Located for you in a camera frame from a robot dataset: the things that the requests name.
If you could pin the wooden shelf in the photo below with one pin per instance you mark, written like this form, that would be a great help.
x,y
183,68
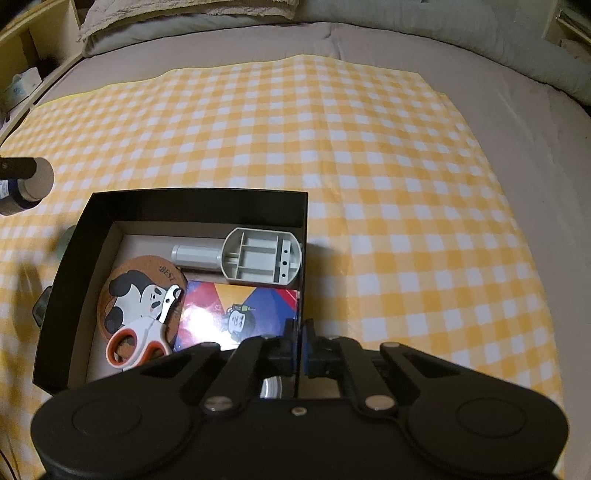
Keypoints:
x,y
27,32

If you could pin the white tape roll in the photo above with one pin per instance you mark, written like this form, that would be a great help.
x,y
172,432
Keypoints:
x,y
272,388

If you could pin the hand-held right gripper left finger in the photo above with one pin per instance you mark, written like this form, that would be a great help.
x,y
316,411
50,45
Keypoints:
x,y
284,351

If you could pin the white tissue box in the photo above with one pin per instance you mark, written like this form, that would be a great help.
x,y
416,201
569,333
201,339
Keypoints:
x,y
21,87

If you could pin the beige fluffy pillow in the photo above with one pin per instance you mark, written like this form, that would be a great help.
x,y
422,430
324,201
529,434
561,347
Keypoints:
x,y
184,11

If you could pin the yellow checked cloth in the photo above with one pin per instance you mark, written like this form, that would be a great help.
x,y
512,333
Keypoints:
x,y
369,184

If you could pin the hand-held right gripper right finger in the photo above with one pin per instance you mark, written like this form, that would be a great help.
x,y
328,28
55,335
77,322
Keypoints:
x,y
305,348

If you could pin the colourful playing card box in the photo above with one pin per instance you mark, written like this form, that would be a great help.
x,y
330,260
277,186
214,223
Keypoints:
x,y
207,314

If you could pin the white and orange scissors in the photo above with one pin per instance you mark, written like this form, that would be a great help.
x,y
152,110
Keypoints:
x,y
147,332

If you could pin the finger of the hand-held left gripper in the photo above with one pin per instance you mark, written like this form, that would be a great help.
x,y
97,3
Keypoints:
x,y
18,169

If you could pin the white shelf unit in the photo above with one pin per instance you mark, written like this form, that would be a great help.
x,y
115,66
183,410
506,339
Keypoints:
x,y
572,27

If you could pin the mint green tape measure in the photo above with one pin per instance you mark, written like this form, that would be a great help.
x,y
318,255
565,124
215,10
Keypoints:
x,y
67,242

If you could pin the black cardboard box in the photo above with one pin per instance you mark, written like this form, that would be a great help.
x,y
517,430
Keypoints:
x,y
92,217

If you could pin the round panda cork coaster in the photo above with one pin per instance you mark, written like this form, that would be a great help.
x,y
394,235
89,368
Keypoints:
x,y
138,277

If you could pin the blue bottle with silver cap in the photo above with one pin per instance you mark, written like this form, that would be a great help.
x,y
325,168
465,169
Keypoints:
x,y
41,182

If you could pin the grey duvet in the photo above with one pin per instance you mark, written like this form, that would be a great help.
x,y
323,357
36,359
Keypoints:
x,y
415,27

